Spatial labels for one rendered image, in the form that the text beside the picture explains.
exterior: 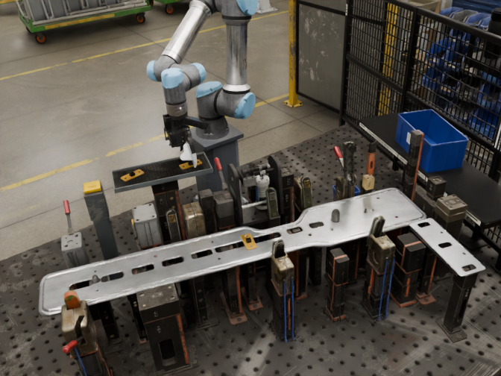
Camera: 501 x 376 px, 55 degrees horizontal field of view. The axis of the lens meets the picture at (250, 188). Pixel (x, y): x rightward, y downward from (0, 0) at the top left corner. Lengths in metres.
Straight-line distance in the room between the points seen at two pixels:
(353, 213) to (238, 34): 0.82
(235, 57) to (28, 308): 1.29
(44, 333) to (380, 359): 1.23
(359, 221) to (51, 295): 1.08
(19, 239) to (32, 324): 1.76
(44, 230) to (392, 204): 2.60
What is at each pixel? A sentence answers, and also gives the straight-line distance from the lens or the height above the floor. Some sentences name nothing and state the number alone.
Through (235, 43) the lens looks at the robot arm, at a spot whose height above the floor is 1.53.
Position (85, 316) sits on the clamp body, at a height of 1.06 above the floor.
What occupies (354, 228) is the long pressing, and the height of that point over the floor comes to 1.00.
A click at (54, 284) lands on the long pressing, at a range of 1.73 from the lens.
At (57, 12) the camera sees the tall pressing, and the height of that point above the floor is 0.38.
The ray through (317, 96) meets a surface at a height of 0.21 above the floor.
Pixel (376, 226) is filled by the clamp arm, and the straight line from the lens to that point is 1.67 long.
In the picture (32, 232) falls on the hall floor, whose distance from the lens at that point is 3.80.
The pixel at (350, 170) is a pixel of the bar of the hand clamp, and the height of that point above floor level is 1.10.
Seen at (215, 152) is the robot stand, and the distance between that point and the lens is 2.16.
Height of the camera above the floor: 2.11
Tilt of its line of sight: 34 degrees down
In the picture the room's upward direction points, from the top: 3 degrees counter-clockwise
